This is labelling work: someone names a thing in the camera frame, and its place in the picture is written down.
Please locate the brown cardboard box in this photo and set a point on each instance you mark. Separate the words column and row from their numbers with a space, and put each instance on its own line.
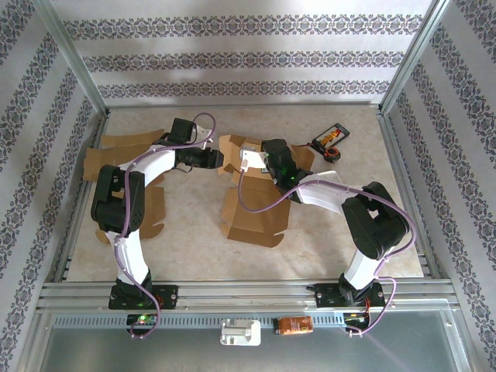
column 116, row 141
column 255, row 222

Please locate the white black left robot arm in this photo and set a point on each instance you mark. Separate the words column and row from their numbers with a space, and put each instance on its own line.
column 133, row 253

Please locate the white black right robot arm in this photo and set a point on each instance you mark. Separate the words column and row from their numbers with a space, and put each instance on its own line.
column 368, row 267

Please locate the white square clock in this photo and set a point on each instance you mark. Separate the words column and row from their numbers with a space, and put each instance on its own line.
column 329, row 176

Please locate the black orange tape measure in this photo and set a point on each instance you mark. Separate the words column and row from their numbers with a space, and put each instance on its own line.
column 332, row 155

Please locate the black battery with red-yellow label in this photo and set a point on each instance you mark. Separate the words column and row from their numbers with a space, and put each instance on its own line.
column 332, row 135

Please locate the orange battery pack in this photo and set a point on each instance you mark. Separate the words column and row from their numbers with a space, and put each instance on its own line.
column 292, row 324

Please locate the controller board with green light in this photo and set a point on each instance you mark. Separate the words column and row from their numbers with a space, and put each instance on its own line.
column 141, row 319

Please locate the white plastic holder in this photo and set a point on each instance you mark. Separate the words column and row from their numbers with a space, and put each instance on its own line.
column 240, row 332

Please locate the grey metal shelf plate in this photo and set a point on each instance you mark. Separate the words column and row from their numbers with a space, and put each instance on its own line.
column 155, row 352

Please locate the aluminium table side rail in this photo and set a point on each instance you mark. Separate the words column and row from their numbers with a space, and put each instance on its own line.
column 399, row 166
column 73, row 228

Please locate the aluminium mounting rail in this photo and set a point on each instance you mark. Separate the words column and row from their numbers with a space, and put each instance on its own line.
column 248, row 292

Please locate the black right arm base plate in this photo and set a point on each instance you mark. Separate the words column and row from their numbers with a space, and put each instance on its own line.
column 325, row 296

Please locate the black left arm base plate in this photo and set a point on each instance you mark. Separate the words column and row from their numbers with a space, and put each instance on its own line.
column 168, row 296

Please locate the aluminium frame post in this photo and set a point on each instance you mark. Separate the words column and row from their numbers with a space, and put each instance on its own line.
column 66, row 50
column 414, row 50

